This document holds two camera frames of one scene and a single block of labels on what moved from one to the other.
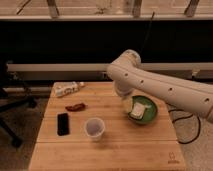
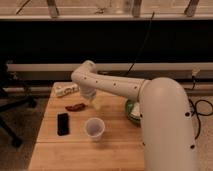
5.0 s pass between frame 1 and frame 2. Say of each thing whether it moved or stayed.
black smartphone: stayed
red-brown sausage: stayed
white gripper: moved
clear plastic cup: stayed
